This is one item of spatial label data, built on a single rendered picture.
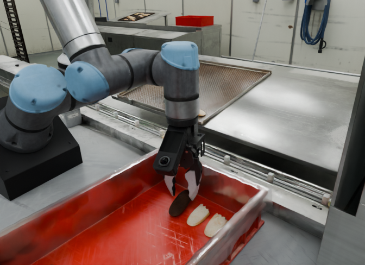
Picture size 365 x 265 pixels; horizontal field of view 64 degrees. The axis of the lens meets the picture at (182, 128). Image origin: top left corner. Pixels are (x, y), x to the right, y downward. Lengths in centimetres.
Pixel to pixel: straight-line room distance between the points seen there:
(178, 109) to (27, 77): 37
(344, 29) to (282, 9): 91
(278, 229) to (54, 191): 59
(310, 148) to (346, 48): 366
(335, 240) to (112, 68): 47
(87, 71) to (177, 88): 17
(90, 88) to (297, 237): 52
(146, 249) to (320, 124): 66
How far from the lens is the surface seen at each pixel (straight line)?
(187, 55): 57
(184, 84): 58
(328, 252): 55
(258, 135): 95
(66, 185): 90
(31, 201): 88
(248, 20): 506
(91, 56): 56
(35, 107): 75
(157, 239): 68
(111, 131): 113
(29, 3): 844
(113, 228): 72
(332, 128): 100
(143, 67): 62
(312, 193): 80
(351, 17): 447
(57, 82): 77
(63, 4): 59
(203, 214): 71
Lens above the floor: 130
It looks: 25 degrees down
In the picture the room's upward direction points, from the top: 2 degrees counter-clockwise
